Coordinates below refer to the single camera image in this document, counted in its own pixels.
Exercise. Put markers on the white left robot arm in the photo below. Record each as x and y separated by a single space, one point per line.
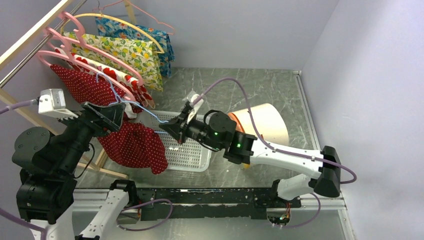
45 198

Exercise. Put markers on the red polka dot hanging skirt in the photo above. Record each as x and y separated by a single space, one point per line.
85 87

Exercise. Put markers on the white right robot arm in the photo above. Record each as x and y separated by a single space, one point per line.
319 170

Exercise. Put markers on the white plastic basket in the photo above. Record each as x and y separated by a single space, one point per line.
189 156

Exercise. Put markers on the wooden clothes rack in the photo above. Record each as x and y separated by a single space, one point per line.
15 50

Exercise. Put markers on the white cylindrical bin orange lid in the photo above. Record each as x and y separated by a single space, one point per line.
264 121

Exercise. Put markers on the blue wire hanger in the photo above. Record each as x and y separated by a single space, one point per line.
120 99

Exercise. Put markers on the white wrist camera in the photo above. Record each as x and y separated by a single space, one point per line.
52 103
195 101

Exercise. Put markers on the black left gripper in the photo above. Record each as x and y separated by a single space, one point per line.
109 117

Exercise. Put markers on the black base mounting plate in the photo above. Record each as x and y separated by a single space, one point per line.
198 203

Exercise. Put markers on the white red flower skirt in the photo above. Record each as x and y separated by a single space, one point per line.
139 91

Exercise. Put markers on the yellow lemon print skirt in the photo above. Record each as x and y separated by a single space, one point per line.
139 54

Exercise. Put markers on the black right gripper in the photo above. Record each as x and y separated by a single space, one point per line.
174 127

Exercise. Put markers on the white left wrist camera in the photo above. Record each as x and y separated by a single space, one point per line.
52 103

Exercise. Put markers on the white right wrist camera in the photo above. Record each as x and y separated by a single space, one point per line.
195 101

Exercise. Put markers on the red polka dot skirt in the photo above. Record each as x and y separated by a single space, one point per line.
136 146
85 87

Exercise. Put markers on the pink plastic hanger front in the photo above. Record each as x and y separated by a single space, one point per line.
67 56

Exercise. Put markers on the blue floral skirt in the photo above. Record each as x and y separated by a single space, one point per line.
111 28

